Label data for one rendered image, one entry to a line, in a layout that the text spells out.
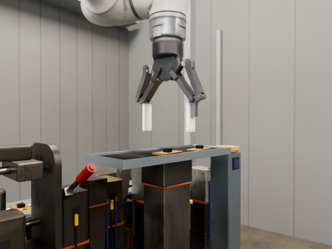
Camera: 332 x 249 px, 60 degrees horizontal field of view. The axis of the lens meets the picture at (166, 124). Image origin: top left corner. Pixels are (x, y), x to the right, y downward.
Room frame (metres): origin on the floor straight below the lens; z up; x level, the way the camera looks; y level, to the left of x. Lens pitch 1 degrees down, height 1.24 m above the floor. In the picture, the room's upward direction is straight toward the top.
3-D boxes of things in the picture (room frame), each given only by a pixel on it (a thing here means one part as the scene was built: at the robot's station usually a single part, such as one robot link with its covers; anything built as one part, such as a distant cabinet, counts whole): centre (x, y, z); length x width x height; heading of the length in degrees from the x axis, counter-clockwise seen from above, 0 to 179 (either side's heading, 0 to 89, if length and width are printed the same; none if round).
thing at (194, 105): (0.65, -0.07, 1.27); 0.03 x 0.01 x 0.05; 54
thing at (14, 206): (0.78, 0.40, 1.01); 0.08 x 0.04 x 0.01; 44
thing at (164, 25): (0.70, 0.00, 1.46); 0.09 x 0.09 x 0.06
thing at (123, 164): (0.71, 0.00, 1.16); 0.37 x 0.14 x 0.02; 135
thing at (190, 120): (0.66, -0.06, 1.25); 0.03 x 0.01 x 0.07; 144
